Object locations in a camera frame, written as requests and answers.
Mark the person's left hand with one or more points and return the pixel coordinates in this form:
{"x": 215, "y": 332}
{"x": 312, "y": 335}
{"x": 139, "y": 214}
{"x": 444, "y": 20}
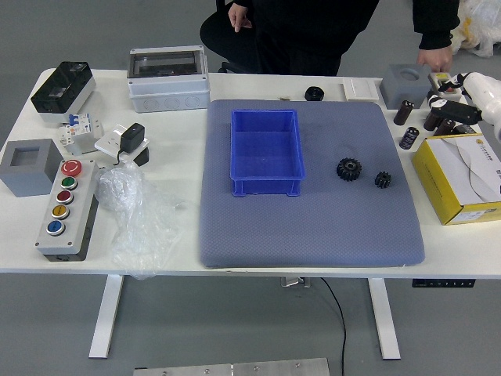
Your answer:
{"x": 434, "y": 60}

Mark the person's right hand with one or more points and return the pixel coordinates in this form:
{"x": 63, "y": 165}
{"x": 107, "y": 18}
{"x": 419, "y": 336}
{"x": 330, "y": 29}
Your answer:
{"x": 237, "y": 15}

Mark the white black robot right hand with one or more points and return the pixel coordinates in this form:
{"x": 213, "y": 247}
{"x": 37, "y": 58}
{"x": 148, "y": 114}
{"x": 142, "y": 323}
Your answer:
{"x": 485, "y": 94}

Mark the small black gear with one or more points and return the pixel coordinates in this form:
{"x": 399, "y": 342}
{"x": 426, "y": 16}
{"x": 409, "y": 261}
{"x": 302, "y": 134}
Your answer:
{"x": 383, "y": 179}

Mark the big black gear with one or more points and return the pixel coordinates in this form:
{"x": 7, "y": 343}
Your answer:
{"x": 348, "y": 169}

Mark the grey-blue padded mat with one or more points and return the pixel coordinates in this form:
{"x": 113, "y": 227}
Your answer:
{"x": 313, "y": 227}

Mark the small black flat box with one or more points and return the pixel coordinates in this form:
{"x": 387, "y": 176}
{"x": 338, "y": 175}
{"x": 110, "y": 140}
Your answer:
{"x": 465, "y": 129}

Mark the grey box with round hole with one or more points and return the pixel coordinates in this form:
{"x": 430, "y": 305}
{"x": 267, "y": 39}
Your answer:
{"x": 403, "y": 92}

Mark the yellow white cardboard box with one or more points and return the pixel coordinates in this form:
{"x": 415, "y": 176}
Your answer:
{"x": 458, "y": 172}

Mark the blue plastic box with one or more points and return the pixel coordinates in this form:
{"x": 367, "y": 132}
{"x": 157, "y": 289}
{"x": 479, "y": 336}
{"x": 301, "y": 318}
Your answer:
{"x": 266, "y": 152}

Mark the grey five-button control box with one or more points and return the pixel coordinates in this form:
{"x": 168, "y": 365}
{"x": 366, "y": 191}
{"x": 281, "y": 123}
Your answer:
{"x": 78, "y": 203}

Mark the brown cylindrical capacitor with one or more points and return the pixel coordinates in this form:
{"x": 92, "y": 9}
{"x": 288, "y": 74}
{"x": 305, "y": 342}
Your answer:
{"x": 444, "y": 128}
{"x": 403, "y": 112}
{"x": 430, "y": 120}

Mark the white crumpled plastic bag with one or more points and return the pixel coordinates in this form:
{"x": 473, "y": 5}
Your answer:
{"x": 483, "y": 27}

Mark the person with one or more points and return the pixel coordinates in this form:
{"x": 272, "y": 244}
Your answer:
{"x": 313, "y": 31}

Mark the black cylindrical capacitor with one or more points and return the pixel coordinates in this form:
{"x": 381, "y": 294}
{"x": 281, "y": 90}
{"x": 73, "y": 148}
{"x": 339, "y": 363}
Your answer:
{"x": 409, "y": 138}

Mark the black power adapter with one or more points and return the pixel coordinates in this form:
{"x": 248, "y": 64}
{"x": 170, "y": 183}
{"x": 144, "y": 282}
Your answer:
{"x": 131, "y": 137}

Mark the small black block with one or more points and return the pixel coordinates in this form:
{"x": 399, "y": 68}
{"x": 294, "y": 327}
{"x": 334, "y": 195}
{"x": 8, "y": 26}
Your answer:
{"x": 141, "y": 157}

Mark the black table control panel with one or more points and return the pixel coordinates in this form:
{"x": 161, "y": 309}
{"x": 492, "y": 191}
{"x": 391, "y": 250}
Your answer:
{"x": 442, "y": 283}

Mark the white blue circuit breaker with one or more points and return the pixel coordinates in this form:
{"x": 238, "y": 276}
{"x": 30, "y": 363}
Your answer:
{"x": 78, "y": 127}

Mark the clear plastic bag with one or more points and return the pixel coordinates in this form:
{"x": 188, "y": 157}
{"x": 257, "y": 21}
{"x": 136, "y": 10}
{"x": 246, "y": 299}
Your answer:
{"x": 129, "y": 203}

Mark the white table leg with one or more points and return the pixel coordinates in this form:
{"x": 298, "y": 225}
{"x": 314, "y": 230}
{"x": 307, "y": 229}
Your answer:
{"x": 385, "y": 321}
{"x": 105, "y": 317}

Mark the grey block with square recess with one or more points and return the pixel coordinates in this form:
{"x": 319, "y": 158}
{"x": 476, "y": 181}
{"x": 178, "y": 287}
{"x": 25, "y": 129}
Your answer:
{"x": 23, "y": 184}

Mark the grey red-button switch box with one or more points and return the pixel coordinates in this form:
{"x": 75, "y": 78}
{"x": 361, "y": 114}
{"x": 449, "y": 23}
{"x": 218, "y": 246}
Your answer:
{"x": 436, "y": 78}

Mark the white wall switch panel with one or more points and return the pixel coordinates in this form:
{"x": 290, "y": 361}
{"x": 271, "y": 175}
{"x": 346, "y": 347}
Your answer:
{"x": 360, "y": 89}

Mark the grey enclosure with clear lid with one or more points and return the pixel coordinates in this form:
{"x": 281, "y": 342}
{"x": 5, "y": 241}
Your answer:
{"x": 168, "y": 94}

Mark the white wall socket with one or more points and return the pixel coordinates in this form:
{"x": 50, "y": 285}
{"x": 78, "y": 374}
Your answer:
{"x": 107, "y": 143}

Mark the black and white switch box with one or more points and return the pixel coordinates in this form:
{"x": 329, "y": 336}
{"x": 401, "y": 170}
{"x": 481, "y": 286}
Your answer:
{"x": 62, "y": 88}

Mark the metal bracket under table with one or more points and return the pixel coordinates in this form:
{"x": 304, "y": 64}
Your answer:
{"x": 295, "y": 282}

